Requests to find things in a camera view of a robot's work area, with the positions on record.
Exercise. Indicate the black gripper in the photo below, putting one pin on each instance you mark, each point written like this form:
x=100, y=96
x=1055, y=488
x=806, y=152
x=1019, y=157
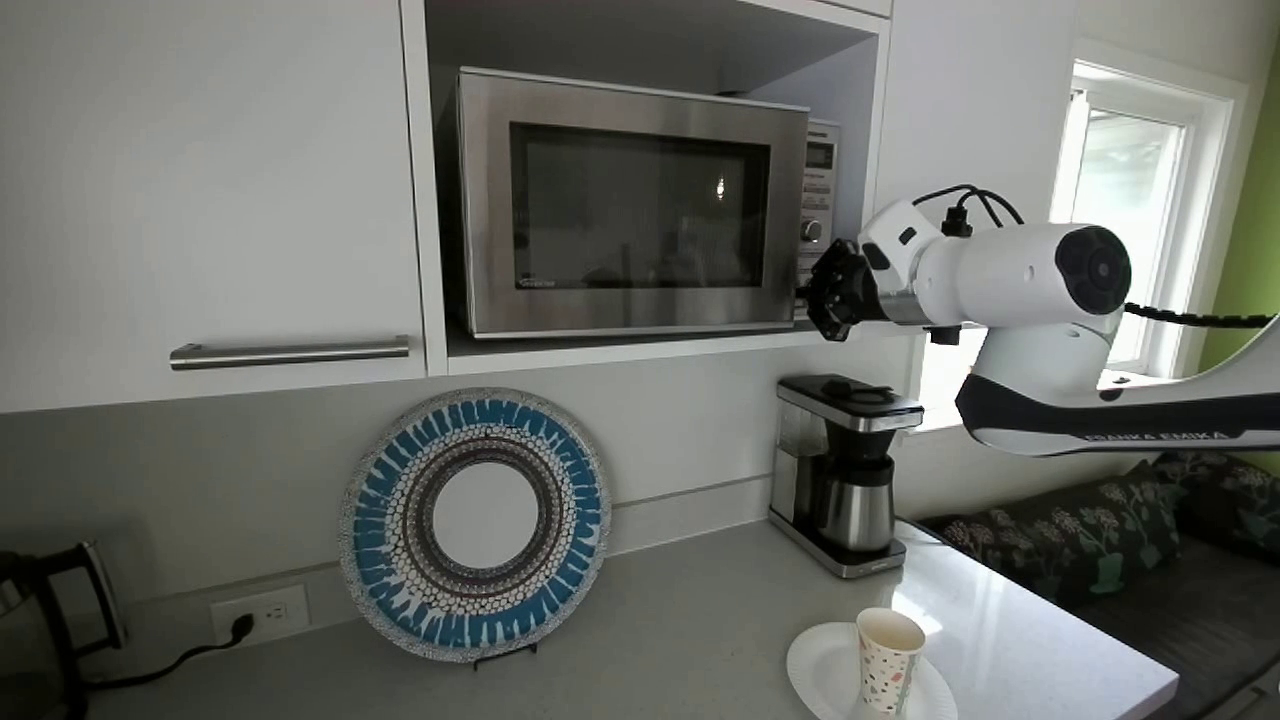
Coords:
x=840, y=295

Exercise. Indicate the stainless steel microwave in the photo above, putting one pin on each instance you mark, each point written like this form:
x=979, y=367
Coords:
x=613, y=208

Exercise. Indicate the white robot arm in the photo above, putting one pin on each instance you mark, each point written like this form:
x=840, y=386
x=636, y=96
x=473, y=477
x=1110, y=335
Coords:
x=1051, y=302

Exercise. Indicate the steel drip coffee maker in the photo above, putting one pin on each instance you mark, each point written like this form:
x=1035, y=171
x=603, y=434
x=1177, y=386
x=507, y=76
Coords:
x=833, y=471

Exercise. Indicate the white framed window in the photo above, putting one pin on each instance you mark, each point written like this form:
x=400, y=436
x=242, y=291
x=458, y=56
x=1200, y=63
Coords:
x=1145, y=152

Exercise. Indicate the dotted paper cup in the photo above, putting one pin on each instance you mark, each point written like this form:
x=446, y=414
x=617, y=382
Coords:
x=890, y=645

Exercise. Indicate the dark patterned cushion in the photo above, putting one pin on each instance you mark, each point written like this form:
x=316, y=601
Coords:
x=1078, y=540

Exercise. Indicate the white small plate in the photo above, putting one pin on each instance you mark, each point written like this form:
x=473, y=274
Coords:
x=825, y=672

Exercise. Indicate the blue patterned decorative plate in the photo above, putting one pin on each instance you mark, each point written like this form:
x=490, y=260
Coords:
x=476, y=524

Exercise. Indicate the white upper cabinet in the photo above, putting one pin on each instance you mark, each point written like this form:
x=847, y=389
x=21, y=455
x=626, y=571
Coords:
x=267, y=174

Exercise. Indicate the black electric kettle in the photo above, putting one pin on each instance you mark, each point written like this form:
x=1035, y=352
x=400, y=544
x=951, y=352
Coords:
x=41, y=650

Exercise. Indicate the silver cabinet handle bar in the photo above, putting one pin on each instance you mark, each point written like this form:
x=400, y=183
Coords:
x=204, y=356

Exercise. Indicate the white wall outlet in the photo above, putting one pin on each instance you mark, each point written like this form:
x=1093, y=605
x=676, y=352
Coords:
x=263, y=617

